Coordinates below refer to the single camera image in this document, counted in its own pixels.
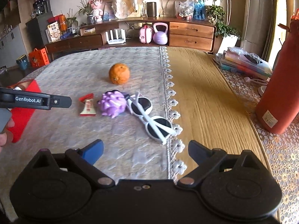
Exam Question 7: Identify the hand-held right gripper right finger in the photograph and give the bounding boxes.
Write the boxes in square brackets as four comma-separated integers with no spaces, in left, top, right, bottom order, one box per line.
[177,140,264,187]

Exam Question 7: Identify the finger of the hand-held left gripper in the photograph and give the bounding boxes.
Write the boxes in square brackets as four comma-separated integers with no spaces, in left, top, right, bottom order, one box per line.
[50,96,72,109]

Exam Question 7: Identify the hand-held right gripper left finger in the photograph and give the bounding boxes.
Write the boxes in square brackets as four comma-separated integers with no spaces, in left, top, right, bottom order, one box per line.
[30,139,115,188]

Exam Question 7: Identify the red tin box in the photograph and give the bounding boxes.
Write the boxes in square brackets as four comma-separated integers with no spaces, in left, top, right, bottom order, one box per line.
[7,79,42,143]

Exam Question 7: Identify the red white candy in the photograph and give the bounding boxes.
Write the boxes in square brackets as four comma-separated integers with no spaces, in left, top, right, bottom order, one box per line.
[79,93,98,117]

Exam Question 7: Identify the white sunglasses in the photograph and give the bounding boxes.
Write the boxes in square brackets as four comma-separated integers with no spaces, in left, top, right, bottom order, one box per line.
[126,93,176,145]

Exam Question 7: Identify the purple spiky ball toy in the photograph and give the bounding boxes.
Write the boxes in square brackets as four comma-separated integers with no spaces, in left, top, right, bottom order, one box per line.
[98,91,128,118]

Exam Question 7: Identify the orange fruit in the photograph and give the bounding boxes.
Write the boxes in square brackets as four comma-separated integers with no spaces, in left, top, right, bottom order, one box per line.
[109,63,130,85]

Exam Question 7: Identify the person's left hand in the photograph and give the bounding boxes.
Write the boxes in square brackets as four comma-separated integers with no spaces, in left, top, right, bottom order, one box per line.
[0,119,15,154]

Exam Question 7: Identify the grey quilted table mat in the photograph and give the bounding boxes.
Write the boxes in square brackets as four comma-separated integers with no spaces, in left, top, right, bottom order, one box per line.
[5,46,188,182]

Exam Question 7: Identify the blue bucket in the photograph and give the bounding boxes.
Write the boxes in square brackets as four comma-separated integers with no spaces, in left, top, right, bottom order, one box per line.
[16,54,30,71]

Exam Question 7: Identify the orange gift bag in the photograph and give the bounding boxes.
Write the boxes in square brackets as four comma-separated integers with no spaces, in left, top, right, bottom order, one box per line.
[28,48,50,69]

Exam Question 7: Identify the black cabinet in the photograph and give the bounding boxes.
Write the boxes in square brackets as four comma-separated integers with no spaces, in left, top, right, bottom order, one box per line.
[26,16,55,50]

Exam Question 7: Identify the printed snack bag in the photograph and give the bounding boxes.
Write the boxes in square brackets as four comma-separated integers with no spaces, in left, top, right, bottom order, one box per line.
[47,21,61,43]

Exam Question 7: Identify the small white box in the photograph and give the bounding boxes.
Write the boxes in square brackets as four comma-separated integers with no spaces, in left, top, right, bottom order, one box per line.
[80,27,96,36]

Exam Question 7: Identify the small potted plant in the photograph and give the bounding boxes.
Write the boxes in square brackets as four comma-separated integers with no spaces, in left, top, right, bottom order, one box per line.
[63,9,79,34]

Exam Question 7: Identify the red orange gift box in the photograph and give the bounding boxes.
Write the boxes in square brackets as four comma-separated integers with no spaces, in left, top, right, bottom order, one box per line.
[48,14,67,32]

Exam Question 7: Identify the white router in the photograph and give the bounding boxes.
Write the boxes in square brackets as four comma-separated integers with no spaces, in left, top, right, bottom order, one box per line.
[105,29,127,45]

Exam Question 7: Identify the plant in patterned vase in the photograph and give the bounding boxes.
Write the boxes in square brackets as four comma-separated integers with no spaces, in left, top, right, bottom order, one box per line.
[77,0,97,25]

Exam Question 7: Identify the coffee machine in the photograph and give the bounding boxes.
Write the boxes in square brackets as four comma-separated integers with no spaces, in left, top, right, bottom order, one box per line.
[33,0,51,17]

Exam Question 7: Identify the stack of books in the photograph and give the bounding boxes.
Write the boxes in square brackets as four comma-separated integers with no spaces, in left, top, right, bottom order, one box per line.
[215,47,273,80]

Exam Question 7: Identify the pink doll bouquet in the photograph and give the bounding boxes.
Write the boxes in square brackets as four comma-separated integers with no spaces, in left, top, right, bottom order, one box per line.
[90,0,113,22]

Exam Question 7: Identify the red thermos bottle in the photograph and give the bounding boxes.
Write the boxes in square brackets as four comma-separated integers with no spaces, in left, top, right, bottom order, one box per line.
[255,15,299,135]

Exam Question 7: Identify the pink toy suitcase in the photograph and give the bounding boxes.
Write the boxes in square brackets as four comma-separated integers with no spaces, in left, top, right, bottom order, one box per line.
[139,25,154,44]

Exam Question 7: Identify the white planter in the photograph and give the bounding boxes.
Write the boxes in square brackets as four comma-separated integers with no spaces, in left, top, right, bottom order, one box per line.
[217,35,239,55]

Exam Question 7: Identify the wooden television stand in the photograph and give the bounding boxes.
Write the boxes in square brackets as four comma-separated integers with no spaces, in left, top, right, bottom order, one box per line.
[44,16,217,55]

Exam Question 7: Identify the purple kettlebell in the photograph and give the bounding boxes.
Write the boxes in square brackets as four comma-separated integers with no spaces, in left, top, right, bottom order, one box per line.
[153,23,169,45]

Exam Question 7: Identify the grey cylinder speaker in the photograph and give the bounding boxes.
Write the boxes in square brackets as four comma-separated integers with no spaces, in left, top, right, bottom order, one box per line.
[147,2,157,17]

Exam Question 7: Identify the tall potted tree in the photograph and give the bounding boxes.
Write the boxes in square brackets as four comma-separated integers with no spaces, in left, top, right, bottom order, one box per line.
[200,0,242,38]

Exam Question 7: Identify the plastic bag of bottles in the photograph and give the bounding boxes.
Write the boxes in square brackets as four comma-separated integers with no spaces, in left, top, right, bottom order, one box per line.
[176,0,207,20]

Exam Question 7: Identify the beige cardboard piece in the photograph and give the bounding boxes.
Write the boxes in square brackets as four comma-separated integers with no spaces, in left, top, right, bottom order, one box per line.
[159,0,185,17]

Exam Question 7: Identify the white standing air conditioner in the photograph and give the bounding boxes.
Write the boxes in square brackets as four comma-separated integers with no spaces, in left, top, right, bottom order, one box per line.
[241,0,276,57]

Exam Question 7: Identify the beige curtain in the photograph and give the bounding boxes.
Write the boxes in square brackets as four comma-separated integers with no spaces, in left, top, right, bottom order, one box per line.
[262,0,288,66]

